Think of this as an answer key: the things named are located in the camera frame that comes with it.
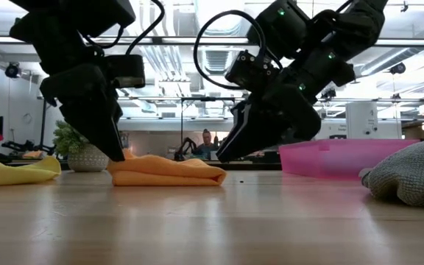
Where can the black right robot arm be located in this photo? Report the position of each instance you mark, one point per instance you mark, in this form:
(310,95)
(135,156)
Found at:
(355,25)

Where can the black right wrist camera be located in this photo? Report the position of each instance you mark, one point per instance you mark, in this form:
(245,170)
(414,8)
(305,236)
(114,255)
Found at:
(249,71)

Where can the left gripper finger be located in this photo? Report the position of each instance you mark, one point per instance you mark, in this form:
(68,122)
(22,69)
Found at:
(94,125)
(120,140)

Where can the white cylindrical machine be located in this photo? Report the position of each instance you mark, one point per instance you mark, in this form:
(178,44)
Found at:
(361,117)

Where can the person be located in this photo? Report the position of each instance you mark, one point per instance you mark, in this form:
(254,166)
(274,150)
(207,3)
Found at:
(206,141)

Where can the grey microfiber towel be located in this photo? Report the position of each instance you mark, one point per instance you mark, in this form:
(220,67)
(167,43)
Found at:
(410,173)

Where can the orange microfiber towel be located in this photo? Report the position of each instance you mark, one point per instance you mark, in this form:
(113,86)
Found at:
(160,173)

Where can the pink plastic bin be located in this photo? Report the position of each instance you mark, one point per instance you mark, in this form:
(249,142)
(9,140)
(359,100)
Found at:
(344,158)

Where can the potted green plant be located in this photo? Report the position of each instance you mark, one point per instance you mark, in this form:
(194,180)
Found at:
(68,141)

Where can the black background test frame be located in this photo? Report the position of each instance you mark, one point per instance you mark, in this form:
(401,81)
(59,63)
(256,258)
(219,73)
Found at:
(43,121)

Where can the black background robot arm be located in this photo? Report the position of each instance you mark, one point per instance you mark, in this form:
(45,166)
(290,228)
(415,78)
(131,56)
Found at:
(24,146)
(186,145)

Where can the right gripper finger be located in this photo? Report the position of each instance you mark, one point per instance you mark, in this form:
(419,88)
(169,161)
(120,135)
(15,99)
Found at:
(242,114)
(256,136)

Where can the yellow microfiber towel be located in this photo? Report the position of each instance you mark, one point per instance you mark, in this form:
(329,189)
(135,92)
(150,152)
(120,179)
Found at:
(13,173)

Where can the black ceiling camera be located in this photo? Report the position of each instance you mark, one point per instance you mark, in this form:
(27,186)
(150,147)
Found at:
(328,94)
(12,70)
(398,68)

